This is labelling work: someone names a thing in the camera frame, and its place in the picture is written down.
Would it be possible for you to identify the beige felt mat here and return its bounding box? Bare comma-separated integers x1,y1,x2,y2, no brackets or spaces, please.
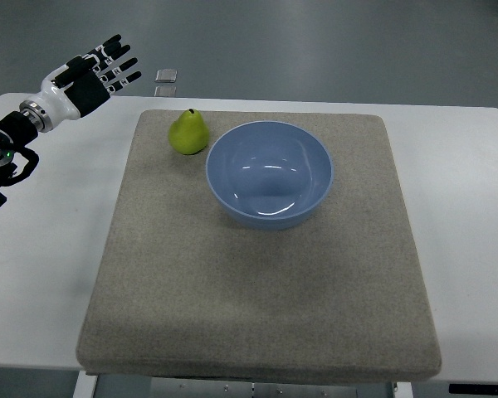
76,110,442,384

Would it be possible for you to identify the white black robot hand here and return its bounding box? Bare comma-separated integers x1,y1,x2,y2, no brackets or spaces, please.
35,34,142,123

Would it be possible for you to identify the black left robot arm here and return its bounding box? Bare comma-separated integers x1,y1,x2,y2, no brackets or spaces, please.
0,34,141,207

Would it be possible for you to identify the white table frame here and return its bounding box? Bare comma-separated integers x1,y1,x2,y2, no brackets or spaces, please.
73,371,414,397

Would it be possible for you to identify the green pear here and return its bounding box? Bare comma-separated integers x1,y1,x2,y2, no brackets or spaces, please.
168,109,209,155

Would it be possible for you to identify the silver floor outlet plate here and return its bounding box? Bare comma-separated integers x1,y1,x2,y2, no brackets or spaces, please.
155,69,178,83

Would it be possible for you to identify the blue ceramic bowl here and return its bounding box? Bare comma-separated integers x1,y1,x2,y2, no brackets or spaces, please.
205,120,334,231

